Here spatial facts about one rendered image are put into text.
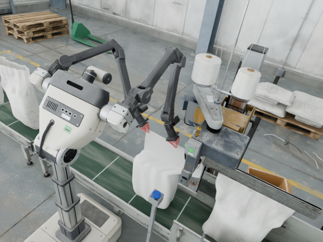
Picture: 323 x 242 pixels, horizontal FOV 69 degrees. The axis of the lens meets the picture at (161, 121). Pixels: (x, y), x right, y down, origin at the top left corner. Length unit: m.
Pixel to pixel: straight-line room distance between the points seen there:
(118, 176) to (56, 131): 1.11
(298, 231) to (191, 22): 5.74
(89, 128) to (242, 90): 0.89
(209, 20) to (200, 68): 4.76
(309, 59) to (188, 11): 3.16
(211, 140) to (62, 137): 0.82
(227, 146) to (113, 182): 1.27
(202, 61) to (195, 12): 5.38
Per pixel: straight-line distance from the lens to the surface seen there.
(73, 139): 1.33
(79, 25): 6.76
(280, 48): 6.41
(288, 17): 6.28
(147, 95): 1.30
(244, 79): 1.43
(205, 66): 1.46
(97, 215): 2.28
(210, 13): 6.18
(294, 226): 2.15
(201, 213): 2.23
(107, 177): 2.36
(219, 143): 1.39
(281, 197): 1.67
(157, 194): 1.67
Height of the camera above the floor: 2.20
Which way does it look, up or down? 36 degrees down
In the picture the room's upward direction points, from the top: 9 degrees clockwise
